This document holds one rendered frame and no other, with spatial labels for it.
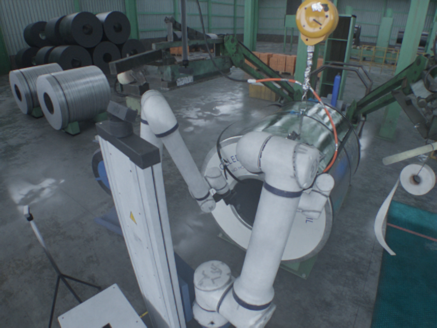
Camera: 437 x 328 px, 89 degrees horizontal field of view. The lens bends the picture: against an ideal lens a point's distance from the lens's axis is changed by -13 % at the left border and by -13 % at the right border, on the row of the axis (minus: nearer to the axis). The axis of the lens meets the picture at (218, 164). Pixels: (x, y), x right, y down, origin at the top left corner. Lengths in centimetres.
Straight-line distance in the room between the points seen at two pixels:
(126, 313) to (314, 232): 136
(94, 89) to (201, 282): 555
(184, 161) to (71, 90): 497
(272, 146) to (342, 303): 208
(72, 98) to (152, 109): 492
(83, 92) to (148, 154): 544
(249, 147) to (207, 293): 60
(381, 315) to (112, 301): 215
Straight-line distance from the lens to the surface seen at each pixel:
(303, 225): 201
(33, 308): 285
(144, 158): 68
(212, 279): 106
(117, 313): 149
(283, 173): 70
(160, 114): 110
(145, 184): 72
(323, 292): 263
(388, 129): 638
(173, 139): 115
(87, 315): 154
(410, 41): 610
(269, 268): 87
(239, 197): 231
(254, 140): 75
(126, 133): 79
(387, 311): 275
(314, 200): 125
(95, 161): 300
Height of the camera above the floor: 208
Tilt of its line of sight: 29 degrees down
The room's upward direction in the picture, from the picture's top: straight up
